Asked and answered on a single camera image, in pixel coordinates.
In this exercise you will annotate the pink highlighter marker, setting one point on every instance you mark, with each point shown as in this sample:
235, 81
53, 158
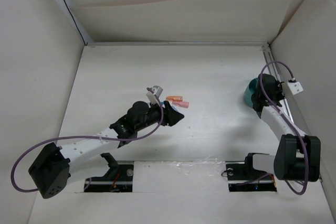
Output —
181, 104

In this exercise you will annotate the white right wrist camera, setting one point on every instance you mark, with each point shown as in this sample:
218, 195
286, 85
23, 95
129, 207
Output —
294, 87

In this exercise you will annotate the orange highlighter marker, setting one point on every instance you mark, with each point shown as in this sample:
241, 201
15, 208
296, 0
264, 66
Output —
174, 98

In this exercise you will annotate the aluminium side rail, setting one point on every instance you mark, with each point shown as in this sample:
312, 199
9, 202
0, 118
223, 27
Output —
278, 77

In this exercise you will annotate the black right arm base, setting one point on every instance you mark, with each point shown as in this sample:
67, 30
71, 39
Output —
242, 177

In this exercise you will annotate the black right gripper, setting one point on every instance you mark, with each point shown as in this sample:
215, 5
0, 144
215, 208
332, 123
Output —
279, 86

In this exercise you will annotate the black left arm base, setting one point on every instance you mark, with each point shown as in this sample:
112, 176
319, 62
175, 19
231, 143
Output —
117, 177

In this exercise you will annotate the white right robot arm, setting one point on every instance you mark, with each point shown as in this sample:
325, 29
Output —
298, 154

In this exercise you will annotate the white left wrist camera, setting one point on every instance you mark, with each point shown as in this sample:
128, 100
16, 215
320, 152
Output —
152, 93

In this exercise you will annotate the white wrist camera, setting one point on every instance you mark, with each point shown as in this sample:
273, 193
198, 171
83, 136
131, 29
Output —
294, 87
152, 93

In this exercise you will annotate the teal round divided container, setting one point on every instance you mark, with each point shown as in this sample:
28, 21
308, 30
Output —
249, 91

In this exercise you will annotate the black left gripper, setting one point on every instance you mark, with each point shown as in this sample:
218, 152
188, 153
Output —
171, 116

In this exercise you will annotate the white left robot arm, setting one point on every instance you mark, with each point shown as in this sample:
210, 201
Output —
55, 167

